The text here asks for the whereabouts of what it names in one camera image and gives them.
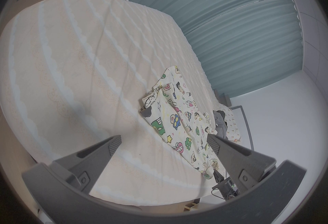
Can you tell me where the grey bedside table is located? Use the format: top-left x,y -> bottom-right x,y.
213,89 -> 231,106

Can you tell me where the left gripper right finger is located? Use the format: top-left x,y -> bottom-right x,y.
206,134 -> 277,190

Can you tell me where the white printed pyjama top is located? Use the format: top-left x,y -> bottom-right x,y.
138,65 -> 223,180

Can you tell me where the grey garment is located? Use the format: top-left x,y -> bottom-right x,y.
213,110 -> 228,139

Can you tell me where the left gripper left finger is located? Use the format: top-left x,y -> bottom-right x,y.
52,135 -> 122,192

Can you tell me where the white printed pillow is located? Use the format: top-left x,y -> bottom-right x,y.
220,105 -> 242,143

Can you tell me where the blue-green curtain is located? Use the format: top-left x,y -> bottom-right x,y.
111,0 -> 304,98

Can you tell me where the bed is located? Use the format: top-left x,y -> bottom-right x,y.
0,0 -> 254,205

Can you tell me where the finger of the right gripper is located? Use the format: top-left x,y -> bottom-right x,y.
213,169 -> 224,184

